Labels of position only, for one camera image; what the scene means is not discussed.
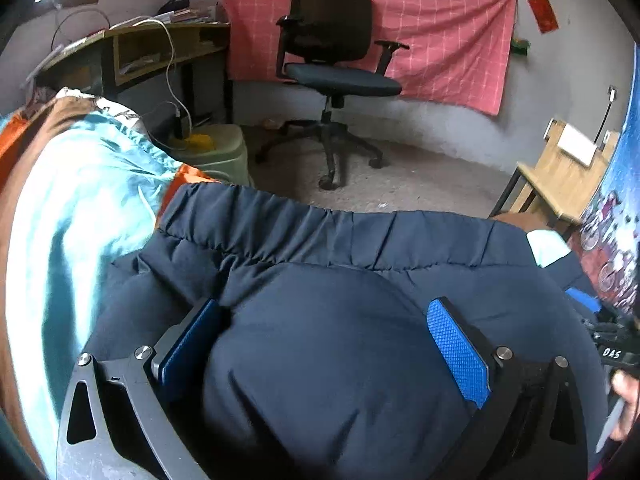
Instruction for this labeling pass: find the small wooden table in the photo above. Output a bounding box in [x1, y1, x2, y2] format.
[490, 117, 621, 233]

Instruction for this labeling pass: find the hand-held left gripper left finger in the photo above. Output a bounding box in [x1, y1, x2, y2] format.
[55, 297, 223, 480]

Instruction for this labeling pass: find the black office chair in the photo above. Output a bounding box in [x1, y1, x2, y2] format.
[255, 0, 411, 191]

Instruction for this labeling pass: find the light blue orange bedsheet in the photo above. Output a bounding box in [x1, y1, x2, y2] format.
[0, 87, 571, 480]

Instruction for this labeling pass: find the green plastic stool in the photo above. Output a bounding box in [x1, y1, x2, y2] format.
[167, 124, 250, 186]

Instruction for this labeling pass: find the red checked wall cloth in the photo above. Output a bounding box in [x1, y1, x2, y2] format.
[215, 0, 519, 117]

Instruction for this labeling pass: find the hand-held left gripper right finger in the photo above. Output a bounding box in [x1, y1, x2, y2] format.
[426, 297, 588, 480]

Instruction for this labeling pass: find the wooden desk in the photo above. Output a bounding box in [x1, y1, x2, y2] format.
[25, 20, 233, 126]

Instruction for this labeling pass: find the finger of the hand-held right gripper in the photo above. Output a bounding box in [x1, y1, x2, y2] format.
[565, 286, 603, 315]

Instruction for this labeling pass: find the stack of books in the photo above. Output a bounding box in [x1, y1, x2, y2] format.
[155, 0, 226, 23]

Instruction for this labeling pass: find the white box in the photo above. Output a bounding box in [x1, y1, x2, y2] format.
[556, 126, 598, 166]

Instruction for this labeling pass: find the white cable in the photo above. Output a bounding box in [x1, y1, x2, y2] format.
[107, 19, 193, 151]

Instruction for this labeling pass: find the navy padded jacket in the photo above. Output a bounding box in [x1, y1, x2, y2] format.
[82, 182, 608, 480]

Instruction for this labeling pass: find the red paper wall sign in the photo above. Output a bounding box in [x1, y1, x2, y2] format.
[527, 0, 560, 35]

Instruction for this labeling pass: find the printed blanket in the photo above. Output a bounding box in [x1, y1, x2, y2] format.
[580, 42, 640, 316]

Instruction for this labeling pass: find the yellow object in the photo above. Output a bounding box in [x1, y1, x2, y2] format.
[172, 132, 216, 153]

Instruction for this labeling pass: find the person's right hand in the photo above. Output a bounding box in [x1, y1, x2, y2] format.
[612, 372, 640, 441]

